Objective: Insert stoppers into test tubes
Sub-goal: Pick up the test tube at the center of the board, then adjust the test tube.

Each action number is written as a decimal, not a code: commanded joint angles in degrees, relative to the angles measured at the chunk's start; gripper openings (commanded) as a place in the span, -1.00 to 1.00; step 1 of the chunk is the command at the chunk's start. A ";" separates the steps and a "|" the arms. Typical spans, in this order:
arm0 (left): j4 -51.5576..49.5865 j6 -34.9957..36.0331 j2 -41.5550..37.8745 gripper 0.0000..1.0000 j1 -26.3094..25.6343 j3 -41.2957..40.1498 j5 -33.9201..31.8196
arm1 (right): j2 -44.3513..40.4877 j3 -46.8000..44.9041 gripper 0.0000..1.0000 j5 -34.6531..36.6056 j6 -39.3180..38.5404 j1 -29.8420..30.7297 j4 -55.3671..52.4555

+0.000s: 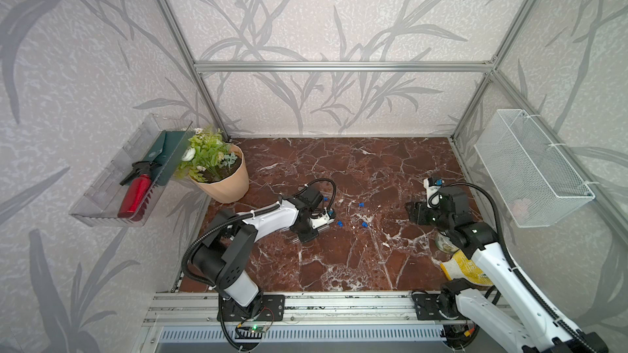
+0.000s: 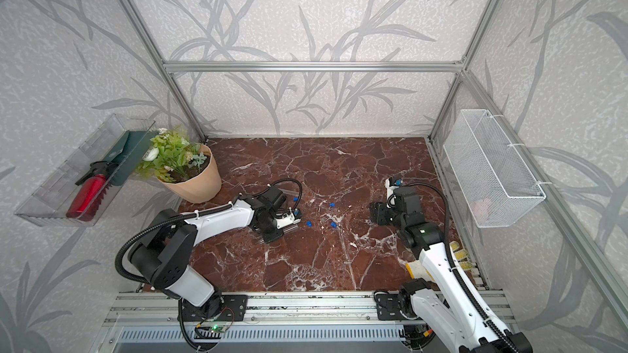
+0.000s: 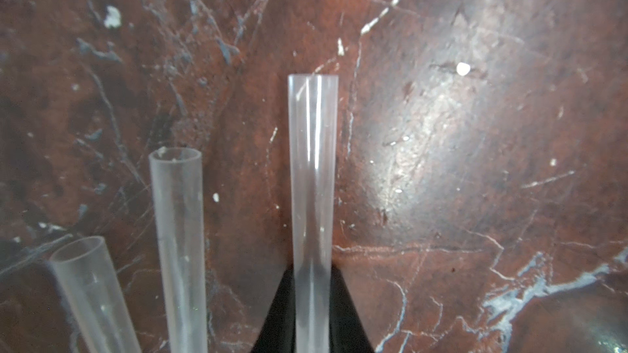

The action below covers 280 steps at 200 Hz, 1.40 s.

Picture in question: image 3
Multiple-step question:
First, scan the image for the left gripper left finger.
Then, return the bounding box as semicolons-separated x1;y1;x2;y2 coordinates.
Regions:
250;266;296;353

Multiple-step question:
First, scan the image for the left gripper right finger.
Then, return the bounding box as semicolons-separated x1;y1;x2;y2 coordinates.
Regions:
330;265;375;353

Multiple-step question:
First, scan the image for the clear test tube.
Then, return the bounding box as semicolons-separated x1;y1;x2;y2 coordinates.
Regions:
149;146;208;352
50;236;142;352
288;74;339;352

